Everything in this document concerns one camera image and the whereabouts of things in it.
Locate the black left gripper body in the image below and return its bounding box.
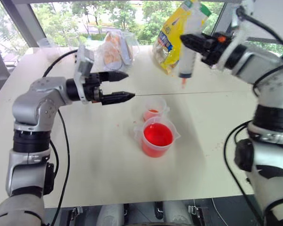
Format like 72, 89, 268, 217
82, 72, 104, 104

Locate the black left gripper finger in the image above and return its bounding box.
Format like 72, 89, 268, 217
101, 91, 136, 106
99, 71, 129, 83

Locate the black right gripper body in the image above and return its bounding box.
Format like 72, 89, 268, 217
201, 32, 232, 67

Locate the large clear plastic syringe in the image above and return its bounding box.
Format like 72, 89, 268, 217
178, 4, 205, 89

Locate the small clear measuring cup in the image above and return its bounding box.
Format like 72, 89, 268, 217
132, 96, 170, 123

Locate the large measuring cup red liquid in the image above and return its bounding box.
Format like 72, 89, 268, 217
133, 117, 181, 158

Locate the yellow snack bag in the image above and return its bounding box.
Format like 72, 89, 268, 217
152, 0, 213, 76

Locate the clear plastic bag of bread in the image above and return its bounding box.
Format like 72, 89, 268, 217
95, 29, 140, 73

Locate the clear plastic container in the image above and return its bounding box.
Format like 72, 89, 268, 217
36, 37, 60, 57

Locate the silver rounded robot leg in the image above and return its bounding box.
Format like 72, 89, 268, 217
98, 203, 125, 226
162, 201, 194, 226

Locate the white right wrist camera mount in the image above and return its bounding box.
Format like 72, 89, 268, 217
223, 0, 255, 70

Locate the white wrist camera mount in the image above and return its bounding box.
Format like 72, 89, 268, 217
73, 44, 95, 105
223, 0, 255, 70

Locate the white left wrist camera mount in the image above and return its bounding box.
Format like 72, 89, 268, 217
73, 44, 95, 105

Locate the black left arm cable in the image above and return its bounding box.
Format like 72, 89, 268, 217
42, 48, 78, 226

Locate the grey window frame post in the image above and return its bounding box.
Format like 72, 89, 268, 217
0, 0, 48, 48

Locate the metal strap buckle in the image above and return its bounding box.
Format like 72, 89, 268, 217
70, 206, 83, 222
188, 204, 204, 222

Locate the thin white cable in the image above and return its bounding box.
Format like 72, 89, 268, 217
211, 197, 230, 226

